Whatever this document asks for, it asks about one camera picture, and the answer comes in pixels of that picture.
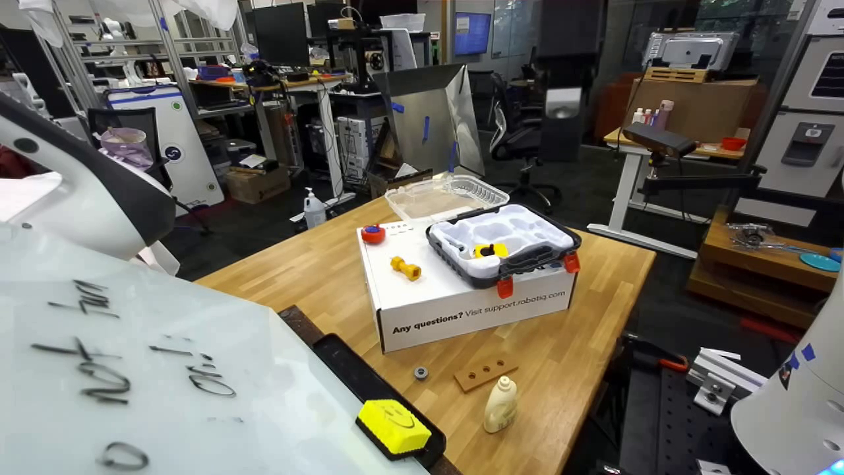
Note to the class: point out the yellow duster block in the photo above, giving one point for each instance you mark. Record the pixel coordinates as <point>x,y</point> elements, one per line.
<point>392,426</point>

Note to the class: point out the white robot base right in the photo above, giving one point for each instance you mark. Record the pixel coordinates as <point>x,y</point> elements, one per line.
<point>796,424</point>

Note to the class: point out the clear plastic case lid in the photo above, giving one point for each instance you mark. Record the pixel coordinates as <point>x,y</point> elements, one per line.
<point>444,193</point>

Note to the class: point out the yellow black part in case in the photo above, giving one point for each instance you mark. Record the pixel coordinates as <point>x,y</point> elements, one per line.
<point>491,248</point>

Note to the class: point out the yellow toy bolt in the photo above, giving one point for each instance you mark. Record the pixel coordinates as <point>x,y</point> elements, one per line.
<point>404,267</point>

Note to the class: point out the red round cap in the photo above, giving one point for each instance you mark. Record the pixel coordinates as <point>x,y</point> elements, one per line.
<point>374,235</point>

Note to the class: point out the white cardboard box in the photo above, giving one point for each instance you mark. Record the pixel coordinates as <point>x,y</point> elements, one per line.
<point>441,304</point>

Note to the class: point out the hand sanitizer bottle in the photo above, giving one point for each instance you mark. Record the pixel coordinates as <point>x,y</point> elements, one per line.
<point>312,210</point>

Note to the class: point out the small metal nut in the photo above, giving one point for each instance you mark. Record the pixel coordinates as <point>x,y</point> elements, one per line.
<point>421,372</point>

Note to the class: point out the wooden block with holes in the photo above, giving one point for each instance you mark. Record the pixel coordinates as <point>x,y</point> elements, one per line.
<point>482,372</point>

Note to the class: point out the black whiteboard tray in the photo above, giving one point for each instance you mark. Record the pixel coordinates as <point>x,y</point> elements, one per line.
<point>367,384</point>

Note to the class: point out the black office chair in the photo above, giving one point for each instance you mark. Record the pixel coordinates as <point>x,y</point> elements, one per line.
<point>518,116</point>

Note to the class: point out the white adjustable desk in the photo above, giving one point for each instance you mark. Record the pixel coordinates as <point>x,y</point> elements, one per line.
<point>655,160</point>

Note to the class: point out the black optical breadboard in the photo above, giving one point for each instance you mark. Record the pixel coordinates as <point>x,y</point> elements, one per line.
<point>668,433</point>

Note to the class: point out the wooden side shelf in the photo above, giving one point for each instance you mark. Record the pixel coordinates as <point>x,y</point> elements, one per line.
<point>762,280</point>

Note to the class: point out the white whiteboard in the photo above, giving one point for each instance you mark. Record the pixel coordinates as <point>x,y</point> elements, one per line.
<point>110,367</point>

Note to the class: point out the white appliance machine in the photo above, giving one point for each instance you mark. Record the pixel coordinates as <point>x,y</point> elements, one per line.
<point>800,135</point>

